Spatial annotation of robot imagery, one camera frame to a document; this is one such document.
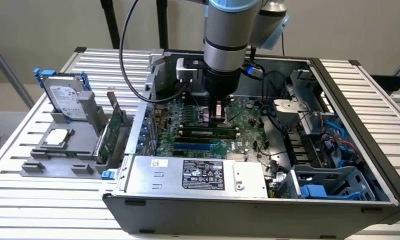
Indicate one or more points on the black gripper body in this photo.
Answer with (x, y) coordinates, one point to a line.
(222, 83)

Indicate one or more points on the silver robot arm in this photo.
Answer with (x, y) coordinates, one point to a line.
(227, 25)

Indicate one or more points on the RAM stick with white label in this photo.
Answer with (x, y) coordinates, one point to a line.
(205, 131)

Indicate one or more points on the CPU socket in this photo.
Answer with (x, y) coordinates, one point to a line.
(203, 113)

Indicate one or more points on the green motherboard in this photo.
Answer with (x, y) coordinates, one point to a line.
(249, 130)

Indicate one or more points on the black expansion slot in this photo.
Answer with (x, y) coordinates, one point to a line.
(191, 140)

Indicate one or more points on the blue expansion slot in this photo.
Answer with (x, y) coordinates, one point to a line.
(191, 146)

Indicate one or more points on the small silver heatsink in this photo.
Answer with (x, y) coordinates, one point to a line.
(235, 157)

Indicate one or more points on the metal drive cage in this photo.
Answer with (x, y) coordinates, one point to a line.
(287, 106)

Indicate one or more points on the silver power supply unit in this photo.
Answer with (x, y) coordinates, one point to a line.
(174, 177)

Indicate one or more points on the black stand pole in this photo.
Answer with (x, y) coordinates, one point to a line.
(162, 22)
(111, 22)

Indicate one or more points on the green graphics card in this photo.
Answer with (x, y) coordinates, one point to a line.
(111, 130)

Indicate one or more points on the blue plastic clip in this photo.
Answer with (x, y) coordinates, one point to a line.
(109, 174)

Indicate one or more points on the black open PC case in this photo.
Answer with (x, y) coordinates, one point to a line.
(221, 217)

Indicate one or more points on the grey disk bay, blue latch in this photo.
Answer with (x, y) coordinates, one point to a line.
(341, 180)

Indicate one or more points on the silver hard disk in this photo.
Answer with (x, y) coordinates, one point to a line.
(63, 97)

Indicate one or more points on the silver CPU chip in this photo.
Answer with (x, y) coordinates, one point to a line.
(58, 137)

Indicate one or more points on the blue disk carrier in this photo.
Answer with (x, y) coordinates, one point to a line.
(47, 72)

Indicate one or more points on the grey parts rack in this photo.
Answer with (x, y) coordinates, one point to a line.
(54, 167)

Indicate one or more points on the grey metal pole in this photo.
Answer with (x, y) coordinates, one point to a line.
(7, 67)

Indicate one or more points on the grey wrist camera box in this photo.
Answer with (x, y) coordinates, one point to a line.
(187, 71)

